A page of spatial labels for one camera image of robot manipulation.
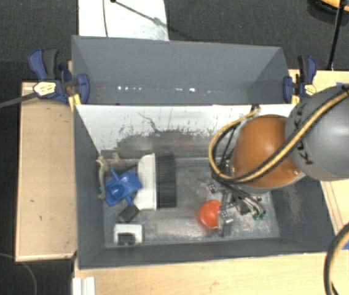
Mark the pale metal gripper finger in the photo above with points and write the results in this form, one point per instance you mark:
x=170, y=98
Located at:
x=225, y=223
x=213, y=187

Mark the orange ball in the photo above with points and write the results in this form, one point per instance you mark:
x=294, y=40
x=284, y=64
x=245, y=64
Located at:
x=209, y=213

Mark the white brush with black bristles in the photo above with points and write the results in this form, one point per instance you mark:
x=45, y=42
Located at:
x=147, y=183

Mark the small black block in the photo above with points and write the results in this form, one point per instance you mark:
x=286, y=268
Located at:
x=128, y=214

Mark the blue plastic toy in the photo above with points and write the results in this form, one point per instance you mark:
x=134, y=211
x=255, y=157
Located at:
x=119, y=187

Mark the small white box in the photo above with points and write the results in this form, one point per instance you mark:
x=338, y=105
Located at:
x=127, y=228

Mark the grey metal bin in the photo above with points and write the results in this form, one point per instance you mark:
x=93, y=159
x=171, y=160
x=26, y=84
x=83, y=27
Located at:
x=162, y=69

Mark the pale wood board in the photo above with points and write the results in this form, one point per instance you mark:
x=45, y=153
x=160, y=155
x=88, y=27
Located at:
x=45, y=171

